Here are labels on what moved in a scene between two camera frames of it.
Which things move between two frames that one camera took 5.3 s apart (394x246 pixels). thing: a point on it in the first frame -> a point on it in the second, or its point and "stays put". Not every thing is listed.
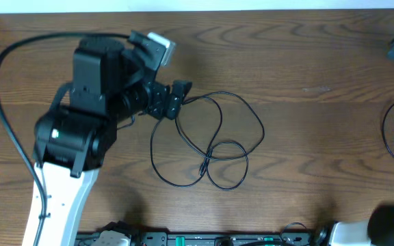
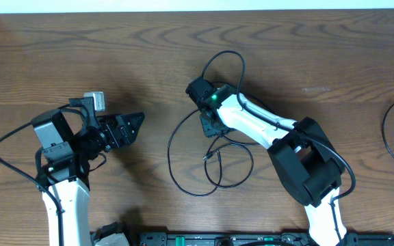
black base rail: (209, 238) stays put
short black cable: (200, 96) -> (170, 165)
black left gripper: (165, 100) -> (127, 137)
